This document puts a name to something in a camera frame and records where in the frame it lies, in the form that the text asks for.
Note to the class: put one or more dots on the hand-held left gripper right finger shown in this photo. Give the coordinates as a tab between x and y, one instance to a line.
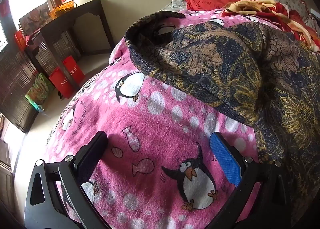
225	159

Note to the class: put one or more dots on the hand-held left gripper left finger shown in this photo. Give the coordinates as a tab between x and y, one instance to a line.
92	155

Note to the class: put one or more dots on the dark floral patterned garment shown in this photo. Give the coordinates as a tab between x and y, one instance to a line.
225	64

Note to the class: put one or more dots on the pink penguin print blanket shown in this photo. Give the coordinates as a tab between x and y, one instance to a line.
150	129

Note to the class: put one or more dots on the red paper bag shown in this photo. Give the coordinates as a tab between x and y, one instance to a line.
73	69
61	84

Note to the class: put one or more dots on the green colourful gift bag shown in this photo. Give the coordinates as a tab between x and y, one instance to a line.
38	91

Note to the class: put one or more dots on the dark wooden cabinet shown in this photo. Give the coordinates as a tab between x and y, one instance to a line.
17	89

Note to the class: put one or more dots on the grey woven storage box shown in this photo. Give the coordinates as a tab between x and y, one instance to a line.
66	44
46	59

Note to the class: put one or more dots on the red box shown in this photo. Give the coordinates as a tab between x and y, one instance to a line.
20	40

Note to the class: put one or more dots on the dark wooden table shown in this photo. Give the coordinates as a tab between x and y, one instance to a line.
82	9

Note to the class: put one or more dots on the orange plastic basket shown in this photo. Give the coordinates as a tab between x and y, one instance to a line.
61	10

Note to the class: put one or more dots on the framed picture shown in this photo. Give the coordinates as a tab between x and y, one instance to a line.
33	19

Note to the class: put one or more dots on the red and yellow blanket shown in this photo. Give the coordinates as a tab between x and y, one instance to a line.
262	6

